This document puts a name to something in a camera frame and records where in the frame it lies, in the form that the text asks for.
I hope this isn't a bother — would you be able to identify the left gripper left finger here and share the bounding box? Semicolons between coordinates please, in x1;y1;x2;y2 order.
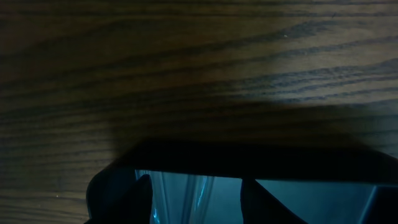
85;174;154;224

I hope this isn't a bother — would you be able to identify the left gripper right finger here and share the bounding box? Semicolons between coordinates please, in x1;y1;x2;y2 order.
239;177;308;224

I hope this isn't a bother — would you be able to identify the clear test tube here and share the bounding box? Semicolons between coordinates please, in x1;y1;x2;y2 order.
149;170;216;224

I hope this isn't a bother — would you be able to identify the black tray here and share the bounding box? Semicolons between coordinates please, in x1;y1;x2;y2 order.
85;138;398;224

